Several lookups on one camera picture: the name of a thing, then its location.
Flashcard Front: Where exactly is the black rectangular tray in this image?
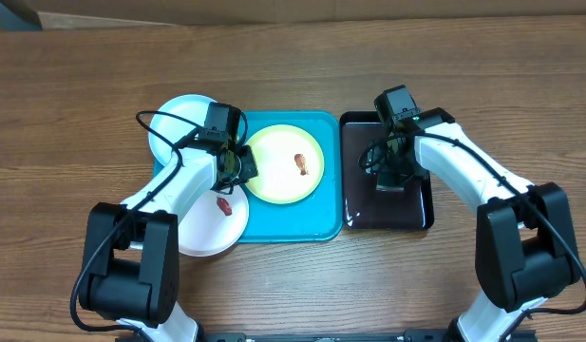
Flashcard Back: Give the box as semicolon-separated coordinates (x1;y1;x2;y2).
339;111;434;231

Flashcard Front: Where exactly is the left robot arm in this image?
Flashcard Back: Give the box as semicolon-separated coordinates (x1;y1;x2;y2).
69;128;257;341

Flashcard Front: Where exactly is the red stain on yellow plate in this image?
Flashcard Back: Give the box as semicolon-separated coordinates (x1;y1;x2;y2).
294;154;309;176

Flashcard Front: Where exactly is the pink plate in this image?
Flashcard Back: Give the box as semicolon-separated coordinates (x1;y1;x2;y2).
179;186;249;257

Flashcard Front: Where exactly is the green sponge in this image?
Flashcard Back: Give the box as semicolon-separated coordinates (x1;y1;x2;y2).
376;172;407;192

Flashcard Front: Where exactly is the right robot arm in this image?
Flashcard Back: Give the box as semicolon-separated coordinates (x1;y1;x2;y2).
359;108;586;341

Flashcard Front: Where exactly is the teal plastic tray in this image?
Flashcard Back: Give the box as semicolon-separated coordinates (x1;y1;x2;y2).
152;110;345;244

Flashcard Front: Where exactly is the light blue plate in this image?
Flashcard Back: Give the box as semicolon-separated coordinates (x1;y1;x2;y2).
148;94;214;166

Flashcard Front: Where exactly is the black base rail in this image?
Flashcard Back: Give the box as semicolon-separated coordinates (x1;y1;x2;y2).
115;327;539;342

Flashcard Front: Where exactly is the red stain on pink plate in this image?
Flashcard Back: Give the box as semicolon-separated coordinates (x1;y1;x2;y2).
217;197;233;217

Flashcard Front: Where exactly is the cardboard backdrop panel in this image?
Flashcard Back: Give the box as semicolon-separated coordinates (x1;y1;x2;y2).
25;0;586;26

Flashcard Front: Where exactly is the yellow green plate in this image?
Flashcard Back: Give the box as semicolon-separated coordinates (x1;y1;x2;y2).
246;124;325;204

